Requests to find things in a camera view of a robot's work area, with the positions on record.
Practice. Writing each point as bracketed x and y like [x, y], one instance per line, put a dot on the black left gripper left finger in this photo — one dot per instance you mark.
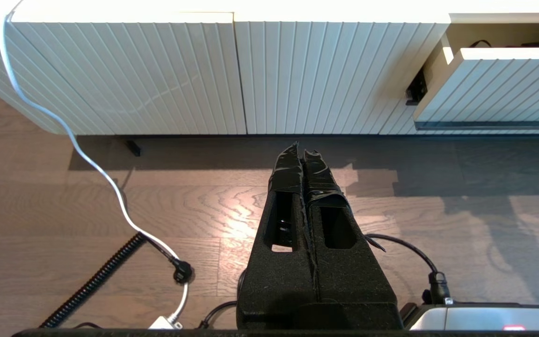
[279, 281]

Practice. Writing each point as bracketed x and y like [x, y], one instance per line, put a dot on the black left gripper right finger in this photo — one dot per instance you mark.
[353, 285]

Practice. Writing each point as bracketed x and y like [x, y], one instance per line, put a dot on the white ribbed drawer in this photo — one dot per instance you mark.
[498, 89]

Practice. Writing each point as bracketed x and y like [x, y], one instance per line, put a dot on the white grey robot base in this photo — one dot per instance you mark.
[484, 318]

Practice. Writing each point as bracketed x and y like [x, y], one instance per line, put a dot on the cream white TV cabinet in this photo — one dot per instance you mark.
[297, 9]

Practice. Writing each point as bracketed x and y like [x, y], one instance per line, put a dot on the white power strip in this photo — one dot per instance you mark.
[162, 323]

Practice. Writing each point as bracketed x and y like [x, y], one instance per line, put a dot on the white ribbed cabinet door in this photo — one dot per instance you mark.
[134, 79]
[321, 79]

